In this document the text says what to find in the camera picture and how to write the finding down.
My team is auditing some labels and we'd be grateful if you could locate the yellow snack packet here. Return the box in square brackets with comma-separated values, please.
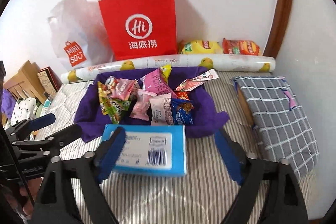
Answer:
[160, 64, 172, 83]

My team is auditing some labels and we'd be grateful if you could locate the pink snack packet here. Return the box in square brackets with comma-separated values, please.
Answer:
[130, 89, 157, 121]

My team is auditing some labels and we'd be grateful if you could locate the strawberry bear snack stick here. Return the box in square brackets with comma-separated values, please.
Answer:
[175, 69, 219, 92]

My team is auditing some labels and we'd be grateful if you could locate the wooden headboard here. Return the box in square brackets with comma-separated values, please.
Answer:
[3, 61, 47, 103]

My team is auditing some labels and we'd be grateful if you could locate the black cable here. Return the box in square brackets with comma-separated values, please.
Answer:
[0, 123, 35, 206]

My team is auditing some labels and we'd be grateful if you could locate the orange chip bag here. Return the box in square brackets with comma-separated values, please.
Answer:
[222, 38, 262, 56]

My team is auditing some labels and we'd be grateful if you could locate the brown wooden door frame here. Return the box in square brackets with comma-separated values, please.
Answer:
[264, 0, 293, 58]

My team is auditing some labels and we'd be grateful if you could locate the person's left hand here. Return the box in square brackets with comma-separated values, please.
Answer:
[20, 177, 43, 218]

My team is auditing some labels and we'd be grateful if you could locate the blue cookie packet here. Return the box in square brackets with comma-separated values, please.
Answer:
[171, 98, 194, 125]

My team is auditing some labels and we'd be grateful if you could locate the grey checked folded cloth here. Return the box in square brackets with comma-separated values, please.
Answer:
[232, 76, 319, 180]

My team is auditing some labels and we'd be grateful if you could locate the light pink candy packet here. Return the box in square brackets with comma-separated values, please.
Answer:
[149, 93, 174, 126]

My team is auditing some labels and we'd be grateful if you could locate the red paper shopping bag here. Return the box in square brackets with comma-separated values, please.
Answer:
[98, 0, 178, 60]

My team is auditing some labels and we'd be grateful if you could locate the blue white tissue box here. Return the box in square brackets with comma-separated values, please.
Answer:
[113, 125, 187, 177]

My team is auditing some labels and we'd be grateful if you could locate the green snack packet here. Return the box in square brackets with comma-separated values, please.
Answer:
[97, 81, 131, 124]

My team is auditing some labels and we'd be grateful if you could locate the magenta snack packet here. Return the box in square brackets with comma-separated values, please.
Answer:
[141, 68, 177, 98]

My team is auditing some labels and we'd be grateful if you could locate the brown patterned box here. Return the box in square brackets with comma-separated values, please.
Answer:
[37, 67, 62, 100]

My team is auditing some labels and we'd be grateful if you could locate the red gold snack packet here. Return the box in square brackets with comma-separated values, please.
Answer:
[175, 91, 189, 100]

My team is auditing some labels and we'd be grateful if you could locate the lemon print paper roll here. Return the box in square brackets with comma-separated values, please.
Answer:
[60, 53, 276, 84]

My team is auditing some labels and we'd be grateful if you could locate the yellow chip bag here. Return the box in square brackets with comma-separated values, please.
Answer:
[179, 40, 223, 55]

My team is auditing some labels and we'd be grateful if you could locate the purple towel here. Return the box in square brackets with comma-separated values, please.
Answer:
[74, 67, 229, 143]

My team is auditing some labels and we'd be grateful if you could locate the white Miniso plastic bag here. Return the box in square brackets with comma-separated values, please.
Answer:
[47, 0, 113, 71]

